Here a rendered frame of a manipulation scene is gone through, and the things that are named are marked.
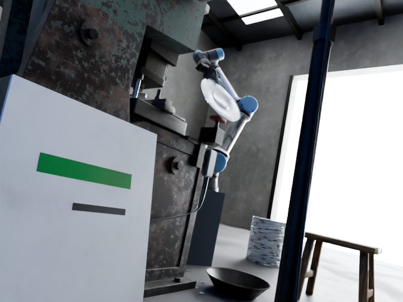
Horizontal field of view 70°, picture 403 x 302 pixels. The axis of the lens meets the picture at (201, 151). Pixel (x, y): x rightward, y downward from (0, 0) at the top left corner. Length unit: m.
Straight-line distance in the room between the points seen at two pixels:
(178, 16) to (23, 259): 1.08
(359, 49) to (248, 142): 2.74
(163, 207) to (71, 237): 0.45
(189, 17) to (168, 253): 1.06
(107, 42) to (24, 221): 0.58
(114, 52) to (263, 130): 5.44
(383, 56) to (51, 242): 5.99
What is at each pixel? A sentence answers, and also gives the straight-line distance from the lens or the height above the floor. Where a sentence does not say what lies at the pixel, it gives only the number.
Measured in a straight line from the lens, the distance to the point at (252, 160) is 6.21.
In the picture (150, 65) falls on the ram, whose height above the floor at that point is 0.93.
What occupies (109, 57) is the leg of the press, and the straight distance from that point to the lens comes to 1.02.
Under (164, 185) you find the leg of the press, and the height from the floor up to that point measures 0.41.
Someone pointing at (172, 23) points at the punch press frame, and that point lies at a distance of 1.36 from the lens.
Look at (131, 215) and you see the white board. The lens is 0.98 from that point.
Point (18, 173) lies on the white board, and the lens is 0.81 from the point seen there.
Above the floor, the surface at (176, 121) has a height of 0.69.
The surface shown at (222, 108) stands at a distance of 1.55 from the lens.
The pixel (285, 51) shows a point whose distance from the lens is 6.94.
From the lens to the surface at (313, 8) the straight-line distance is 6.39.
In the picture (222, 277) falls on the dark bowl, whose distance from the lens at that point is 1.55.
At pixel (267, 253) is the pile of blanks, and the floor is 0.09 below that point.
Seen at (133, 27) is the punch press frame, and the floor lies 0.96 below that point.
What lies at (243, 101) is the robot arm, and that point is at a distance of 1.80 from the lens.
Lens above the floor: 0.38
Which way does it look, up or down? 10 degrees up
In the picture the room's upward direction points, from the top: 12 degrees clockwise
